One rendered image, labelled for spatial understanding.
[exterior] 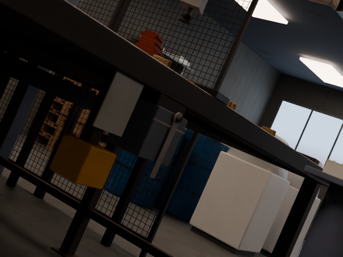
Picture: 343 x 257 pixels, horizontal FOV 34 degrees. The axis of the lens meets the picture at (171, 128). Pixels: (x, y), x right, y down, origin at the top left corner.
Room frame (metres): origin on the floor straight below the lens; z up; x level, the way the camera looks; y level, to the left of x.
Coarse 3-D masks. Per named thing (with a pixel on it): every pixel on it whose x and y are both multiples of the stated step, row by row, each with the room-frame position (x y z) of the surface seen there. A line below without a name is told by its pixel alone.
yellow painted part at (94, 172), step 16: (96, 112) 1.15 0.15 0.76; (96, 128) 1.14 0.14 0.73; (64, 144) 1.13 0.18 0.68; (80, 144) 1.11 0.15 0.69; (96, 144) 1.16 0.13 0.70; (64, 160) 1.12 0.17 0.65; (80, 160) 1.10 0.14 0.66; (96, 160) 1.12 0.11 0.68; (112, 160) 1.16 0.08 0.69; (64, 176) 1.11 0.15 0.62; (80, 176) 1.10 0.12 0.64; (96, 176) 1.14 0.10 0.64
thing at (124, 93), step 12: (120, 72) 1.13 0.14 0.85; (120, 84) 1.14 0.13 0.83; (132, 84) 1.17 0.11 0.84; (108, 96) 1.12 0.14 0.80; (120, 96) 1.15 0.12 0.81; (132, 96) 1.18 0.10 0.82; (108, 108) 1.14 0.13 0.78; (120, 108) 1.17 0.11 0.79; (132, 108) 1.20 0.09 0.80; (96, 120) 1.12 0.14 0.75; (108, 120) 1.15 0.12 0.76; (120, 120) 1.18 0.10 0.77; (120, 132) 1.20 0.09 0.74
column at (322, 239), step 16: (320, 176) 1.74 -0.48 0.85; (336, 192) 1.76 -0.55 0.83; (320, 208) 1.81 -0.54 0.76; (336, 208) 1.74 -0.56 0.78; (320, 224) 1.77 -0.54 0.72; (336, 224) 1.73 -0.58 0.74; (320, 240) 1.75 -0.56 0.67; (336, 240) 1.72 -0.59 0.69; (304, 256) 1.77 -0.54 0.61; (320, 256) 1.73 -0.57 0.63; (336, 256) 1.72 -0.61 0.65
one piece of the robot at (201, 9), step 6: (180, 0) 1.71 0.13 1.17; (186, 0) 1.71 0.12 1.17; (192, 0) 1.70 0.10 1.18; (198, 0) 1.70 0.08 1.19; (204, 0) 1.73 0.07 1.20; (186, 6) 1.75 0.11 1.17; (192, 6) 1.71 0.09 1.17; (198, 6) 1.70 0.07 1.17; (204, 6) 1.76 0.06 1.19; (186, 12) 1.74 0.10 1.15; (198, 12) 1.76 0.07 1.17
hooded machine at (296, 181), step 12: (288, 180) 6.43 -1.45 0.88; (300, 180) 6.36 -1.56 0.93; (288, 192) 6.35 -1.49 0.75; (288, 204) 6.31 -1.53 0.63; (312, 204) 6.59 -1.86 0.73; (276, 216) 6.36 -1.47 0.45; (312, 216) 6.72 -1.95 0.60; (276, 228) 6.32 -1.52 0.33; (276, 240) 6.29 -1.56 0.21; (300, 240) 6.68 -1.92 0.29; (264, 252) 6.37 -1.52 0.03
